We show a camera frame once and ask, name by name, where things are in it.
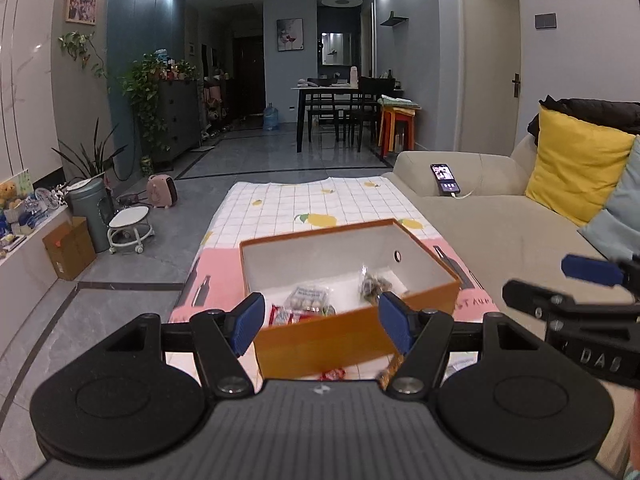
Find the red brown snack packet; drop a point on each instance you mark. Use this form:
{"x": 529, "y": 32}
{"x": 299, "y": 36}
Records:
{"x": 332, "y": 374}

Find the white rolling stool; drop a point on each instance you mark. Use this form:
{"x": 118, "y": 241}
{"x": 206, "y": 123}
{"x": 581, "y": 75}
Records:
{"x": 129, "y": 217}

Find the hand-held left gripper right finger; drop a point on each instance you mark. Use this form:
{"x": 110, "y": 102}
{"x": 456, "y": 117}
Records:
{"x": 396, "y": 321}

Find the shoe rack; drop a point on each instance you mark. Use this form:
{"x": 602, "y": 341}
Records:
{"x": 215, "y": 105}

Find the checked lemon print tablecloth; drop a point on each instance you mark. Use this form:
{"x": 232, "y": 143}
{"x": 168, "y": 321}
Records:
{"x": 280, "y": 210}

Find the leafy green trailing plant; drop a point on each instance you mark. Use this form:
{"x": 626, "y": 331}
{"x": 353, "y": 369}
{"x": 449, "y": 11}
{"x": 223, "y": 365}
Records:
{"x": 142, "y": 90}

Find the long leaf potted plant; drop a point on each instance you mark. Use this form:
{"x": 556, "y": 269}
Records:
{"x": 92, "y": 160}

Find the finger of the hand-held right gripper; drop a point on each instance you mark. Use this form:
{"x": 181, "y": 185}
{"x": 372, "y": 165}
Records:
{"x": 530, "y": 300}
{"x": 592, "y": 269}

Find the framed group photo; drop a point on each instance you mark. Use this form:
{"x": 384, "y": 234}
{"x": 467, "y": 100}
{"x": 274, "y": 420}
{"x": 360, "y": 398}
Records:
{"x": 81, "y": 6}

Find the white snack packet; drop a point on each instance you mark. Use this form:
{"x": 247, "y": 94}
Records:
{"x": 307, "y": 297}

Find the round pendant lamp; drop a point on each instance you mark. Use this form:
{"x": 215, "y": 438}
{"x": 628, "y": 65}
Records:
{"x": 342, "y": 0}

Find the pink space heater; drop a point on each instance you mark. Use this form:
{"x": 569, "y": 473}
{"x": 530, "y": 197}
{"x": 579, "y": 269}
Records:
{"x": 161, "y": 191}

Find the blue water jug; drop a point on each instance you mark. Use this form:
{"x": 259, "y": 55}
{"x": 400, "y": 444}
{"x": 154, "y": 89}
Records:
{"x": 271, "y": 119}

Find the stack of papers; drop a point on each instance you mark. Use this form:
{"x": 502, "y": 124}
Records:
{"x": 397, "y": 101}

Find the dark grey drawer cabinet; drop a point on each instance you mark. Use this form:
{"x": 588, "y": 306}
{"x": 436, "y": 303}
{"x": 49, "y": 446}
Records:
{"x": 177, "y": 120}

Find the framed flower picture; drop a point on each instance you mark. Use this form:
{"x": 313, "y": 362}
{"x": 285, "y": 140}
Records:
{"x": 290, "y": 35}

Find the grey round bin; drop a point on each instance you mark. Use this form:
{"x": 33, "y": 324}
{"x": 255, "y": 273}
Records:
{"x": 90, "y": 210}

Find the light blue cushion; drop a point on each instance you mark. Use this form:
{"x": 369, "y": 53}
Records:
{"x": 620, "y": 220}

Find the white door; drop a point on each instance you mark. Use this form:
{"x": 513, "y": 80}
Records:
{"x": 490, "y": 60}

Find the black smartphone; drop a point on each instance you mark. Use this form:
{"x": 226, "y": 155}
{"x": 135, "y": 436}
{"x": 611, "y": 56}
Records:
{"x": 444, "y": 177}

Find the row of small toys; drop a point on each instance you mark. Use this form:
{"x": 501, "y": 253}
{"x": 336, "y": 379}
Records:
{"x": 35, "y": 205}

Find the yellow teddy bear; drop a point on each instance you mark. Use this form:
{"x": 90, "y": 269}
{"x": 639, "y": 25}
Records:
{"x": 7, "y": 195}

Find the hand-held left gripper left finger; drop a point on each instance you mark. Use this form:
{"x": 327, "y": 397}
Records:
{"x": 247, "y": 324}

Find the person's right forearm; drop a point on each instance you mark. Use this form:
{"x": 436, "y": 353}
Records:
{"x": 635, "y": 435}

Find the peanut snack packet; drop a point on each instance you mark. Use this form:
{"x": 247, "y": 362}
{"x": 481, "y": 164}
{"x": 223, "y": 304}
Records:
{"x": 389, "y": 372}

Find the clear packet of brown pieces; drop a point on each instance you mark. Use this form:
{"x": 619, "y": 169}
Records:
{"x": 375, "y": 286}

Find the stack of orange stools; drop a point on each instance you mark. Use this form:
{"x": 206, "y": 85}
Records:
{"x": 397, "y": 130}

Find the white bottle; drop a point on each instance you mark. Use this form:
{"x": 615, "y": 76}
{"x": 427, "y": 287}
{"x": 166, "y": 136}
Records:
{"x": 354, "y": 76}

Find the dark dining chair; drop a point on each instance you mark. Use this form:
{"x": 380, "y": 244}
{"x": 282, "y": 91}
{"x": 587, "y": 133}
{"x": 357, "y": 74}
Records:
{"x": 370, "y": 105}
{"x": 325, "y": 110}

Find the orange cardboard box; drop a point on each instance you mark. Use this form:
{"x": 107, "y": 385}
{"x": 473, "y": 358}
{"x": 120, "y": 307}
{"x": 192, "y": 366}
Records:
{"x": 320, "y": 345}

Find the beige sofa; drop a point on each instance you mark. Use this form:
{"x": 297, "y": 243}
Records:
{"x": 500, "y": 230}

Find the yellow cushion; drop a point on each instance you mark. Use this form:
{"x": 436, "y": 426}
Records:
{"x": 575, "y": 165}

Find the brown cardboard carton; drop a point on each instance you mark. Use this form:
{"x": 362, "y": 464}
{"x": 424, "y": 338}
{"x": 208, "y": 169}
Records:
{"x": 70, "y": 250}

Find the grey wall switch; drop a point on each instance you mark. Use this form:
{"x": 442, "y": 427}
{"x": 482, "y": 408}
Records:
{"x": 545, "y": 20}

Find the dark dining table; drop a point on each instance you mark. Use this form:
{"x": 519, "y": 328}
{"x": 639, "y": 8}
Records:
{"x": 325, "y": 89}

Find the dark wall shelf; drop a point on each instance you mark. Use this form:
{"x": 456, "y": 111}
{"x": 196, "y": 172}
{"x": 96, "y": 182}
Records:
{"x": 395, "y": 20}

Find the hanging wall plant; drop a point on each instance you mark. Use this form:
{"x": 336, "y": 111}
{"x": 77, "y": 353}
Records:
{"x": 82, "y": 50}

